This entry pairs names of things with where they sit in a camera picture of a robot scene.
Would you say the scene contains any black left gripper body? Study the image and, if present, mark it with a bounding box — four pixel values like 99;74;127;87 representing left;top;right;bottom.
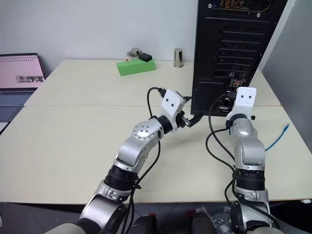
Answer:
175;91;191;130

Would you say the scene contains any black computer tower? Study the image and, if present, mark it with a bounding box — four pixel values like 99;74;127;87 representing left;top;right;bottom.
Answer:
191;0;289;117

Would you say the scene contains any silver metal cup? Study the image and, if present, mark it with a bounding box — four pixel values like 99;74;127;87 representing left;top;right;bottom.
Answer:
173;48;185;68

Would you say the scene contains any green rectangular box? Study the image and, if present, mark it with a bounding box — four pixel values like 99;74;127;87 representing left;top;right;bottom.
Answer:
116;59;156;78

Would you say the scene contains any white tape roll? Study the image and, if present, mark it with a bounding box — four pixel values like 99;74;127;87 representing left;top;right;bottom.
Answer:
126;50;141;62

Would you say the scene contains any open grey laptop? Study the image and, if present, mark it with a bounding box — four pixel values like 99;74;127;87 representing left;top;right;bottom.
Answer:
0;53;46;134

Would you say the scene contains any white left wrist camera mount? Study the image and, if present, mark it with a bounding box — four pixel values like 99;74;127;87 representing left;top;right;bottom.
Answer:
160;89;184;134

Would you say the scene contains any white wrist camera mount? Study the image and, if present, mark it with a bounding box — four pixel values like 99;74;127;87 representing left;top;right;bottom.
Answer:
225;86;258;122
160;89;184;134

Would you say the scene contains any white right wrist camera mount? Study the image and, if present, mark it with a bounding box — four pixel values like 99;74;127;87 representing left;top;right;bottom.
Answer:
225;86;258;122

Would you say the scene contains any blue ethernet cable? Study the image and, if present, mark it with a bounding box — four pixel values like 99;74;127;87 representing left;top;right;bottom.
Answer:
265;124;290;152

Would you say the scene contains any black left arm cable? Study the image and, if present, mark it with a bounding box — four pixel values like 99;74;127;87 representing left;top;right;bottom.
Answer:
121;87;168;234

